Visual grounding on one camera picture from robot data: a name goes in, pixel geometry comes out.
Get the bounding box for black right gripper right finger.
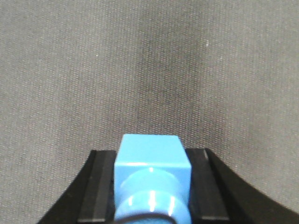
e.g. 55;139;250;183
186;148;299;224

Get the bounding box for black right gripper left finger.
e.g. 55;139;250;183
39;150;116;224

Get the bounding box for blue toy block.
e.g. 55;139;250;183
114;134;192;224

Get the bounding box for dark conveyor belt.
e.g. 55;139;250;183
0;0;299;224

